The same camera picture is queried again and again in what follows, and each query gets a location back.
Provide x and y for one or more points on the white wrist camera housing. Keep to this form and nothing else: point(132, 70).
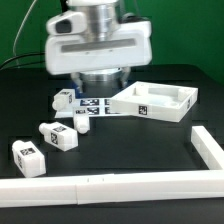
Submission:
point(70, 22)

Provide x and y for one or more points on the white square tabletop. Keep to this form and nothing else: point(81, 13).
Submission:
point(155, 101)

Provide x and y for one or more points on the white sheet with tags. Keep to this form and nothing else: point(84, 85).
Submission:
point(96, 107)

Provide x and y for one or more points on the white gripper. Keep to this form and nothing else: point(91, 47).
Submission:
point(128, 46)

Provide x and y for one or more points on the white L-shaped obstacle fence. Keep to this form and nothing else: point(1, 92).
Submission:
point(87, 189)

